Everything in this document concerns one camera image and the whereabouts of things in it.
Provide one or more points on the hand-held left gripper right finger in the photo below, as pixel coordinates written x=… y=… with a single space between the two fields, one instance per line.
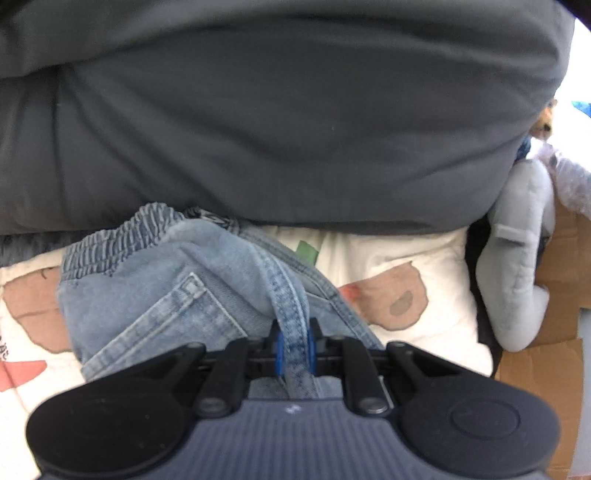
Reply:
x=312 y=355

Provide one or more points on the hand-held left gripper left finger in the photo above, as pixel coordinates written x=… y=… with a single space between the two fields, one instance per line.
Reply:
x=279 y=357

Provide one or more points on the light blue denim jeans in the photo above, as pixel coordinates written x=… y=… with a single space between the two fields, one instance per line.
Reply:
x=152 y=286

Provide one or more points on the cream bear print bedsheet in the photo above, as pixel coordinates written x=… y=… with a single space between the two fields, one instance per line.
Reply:
x=429 y=254

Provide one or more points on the brown cardboard sheet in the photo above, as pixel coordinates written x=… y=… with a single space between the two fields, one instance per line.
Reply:
x=531 y=369

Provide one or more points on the grey neck pillow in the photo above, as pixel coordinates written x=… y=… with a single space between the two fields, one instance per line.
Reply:
x=517 y=258

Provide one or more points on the dark grey duvet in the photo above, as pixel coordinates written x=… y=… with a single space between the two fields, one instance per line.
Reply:
x=277 y=115

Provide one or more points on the clear bubble wrap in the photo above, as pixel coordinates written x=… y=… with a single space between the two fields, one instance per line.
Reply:
x=572 y=180

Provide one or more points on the brown plush toy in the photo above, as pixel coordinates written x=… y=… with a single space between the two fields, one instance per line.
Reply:
x=545 y=120

